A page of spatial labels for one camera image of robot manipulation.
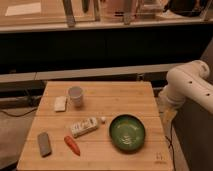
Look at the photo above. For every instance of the white sponge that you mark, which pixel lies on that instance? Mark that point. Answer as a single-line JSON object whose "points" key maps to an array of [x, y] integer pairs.
{"points": [[60, 104]]}

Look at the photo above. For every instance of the white paper cup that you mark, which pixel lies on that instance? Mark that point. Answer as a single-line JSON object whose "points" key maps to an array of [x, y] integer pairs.
{"points": [[76, 95]]}

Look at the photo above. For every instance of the green bowl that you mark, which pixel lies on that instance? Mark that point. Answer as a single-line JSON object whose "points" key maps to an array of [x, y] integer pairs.
{"points": [[127, 133]]}

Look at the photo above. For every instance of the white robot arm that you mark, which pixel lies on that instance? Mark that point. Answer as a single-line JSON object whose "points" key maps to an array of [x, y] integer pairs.
{"points": [[188, 81]]}

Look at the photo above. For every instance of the grey rectangular block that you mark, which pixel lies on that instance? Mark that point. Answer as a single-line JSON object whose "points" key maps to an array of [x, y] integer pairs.
{"points": [[44, 144]]}

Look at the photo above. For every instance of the white lying bottle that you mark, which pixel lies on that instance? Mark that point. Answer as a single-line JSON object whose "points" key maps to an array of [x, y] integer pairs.
{"points": [[84, 126]]}

